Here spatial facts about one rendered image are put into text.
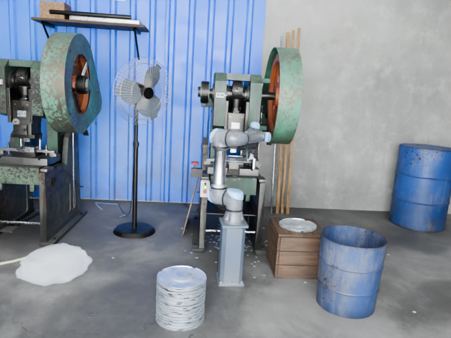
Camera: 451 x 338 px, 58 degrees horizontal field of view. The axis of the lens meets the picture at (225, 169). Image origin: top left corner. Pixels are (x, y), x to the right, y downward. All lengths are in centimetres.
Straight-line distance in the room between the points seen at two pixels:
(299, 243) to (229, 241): 55
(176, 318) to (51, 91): 190
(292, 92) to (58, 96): 177
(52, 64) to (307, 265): 242
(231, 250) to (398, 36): 336
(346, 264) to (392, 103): 293
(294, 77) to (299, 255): 135
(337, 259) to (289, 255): 55
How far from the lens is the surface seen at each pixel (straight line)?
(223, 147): 278
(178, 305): 241
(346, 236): 301
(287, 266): 314
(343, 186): 514
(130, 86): 357
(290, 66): 329
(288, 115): 324
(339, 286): 272
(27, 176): 368
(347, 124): 502
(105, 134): 481
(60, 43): 346
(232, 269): 294
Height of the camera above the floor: 137
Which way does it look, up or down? 11 degrees down
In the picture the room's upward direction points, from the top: 4 degrees clockwise
